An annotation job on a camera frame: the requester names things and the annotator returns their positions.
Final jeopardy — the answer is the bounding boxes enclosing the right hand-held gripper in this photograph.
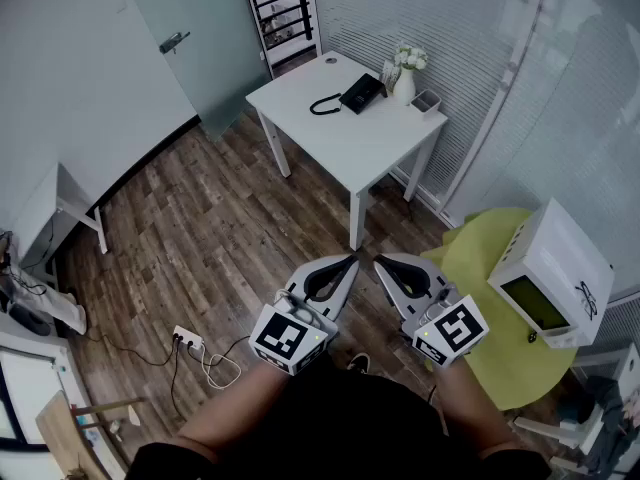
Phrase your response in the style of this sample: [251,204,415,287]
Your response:
[373,252,490,369]

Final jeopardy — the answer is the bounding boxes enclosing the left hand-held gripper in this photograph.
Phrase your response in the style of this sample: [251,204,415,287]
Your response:
[248,253,361,378]

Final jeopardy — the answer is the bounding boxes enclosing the black telephone base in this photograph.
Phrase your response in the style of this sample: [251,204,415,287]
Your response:
[338,72,389,116]

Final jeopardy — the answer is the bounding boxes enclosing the person's right forearm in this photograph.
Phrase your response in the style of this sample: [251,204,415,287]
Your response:
[432,360,521,462]

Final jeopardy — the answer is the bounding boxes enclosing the person's left forearm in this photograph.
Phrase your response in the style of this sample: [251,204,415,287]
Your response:
[172,362,291,464]

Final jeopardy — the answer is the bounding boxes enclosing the white square table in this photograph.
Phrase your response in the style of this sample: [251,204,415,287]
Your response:
[244,50,449,252]

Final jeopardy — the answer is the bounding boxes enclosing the round table with green cloth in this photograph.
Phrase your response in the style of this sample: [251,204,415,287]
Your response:
[419,206,581,412]

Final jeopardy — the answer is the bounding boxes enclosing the white power strip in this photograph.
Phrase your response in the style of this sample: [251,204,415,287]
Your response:
[172,324,206,352]

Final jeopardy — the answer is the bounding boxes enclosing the person's black clothing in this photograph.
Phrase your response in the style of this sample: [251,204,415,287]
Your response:
[124,350,556,480]

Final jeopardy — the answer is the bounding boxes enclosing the white box appliance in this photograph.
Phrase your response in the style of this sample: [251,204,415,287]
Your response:
[487,196,615,350]

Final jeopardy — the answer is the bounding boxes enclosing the black eyeglasses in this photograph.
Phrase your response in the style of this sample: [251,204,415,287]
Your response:
[573,278,601,323]

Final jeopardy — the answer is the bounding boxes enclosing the white vase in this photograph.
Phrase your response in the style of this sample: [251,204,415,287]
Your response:
[392,66,417,107]

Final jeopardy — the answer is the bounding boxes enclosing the white metal rack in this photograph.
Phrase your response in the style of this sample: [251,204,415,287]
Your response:
[513,342,640,474]

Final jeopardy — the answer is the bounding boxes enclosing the wooden card holder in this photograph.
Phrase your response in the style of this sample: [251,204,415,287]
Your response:
[380,59,402,94]

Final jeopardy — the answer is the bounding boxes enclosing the white flower bouquet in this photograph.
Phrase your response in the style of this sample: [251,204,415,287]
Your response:
[393,42,430,72]

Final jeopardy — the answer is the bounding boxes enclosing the white cloth bundle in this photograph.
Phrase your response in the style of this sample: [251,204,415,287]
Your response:
[0,262,89,337]

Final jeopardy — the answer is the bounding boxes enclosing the frosted glass door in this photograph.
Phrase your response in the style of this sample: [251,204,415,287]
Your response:
[119,0,274,143]

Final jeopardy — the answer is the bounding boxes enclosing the wooden board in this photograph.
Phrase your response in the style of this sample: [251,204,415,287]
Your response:
[34,390,101,480]

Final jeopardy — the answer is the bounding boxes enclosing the white framed panel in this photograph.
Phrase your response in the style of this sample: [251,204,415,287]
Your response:
[0,345,71,449]

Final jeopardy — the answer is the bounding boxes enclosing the white floor cable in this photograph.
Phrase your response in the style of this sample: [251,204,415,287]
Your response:
[199,342,243,390]

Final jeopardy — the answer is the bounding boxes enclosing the black floor cable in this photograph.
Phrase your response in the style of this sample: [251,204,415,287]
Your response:
[84,332,181,369]

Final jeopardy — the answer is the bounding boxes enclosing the metal door handle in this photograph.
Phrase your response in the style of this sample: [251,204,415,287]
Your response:
[158,30,191,55]

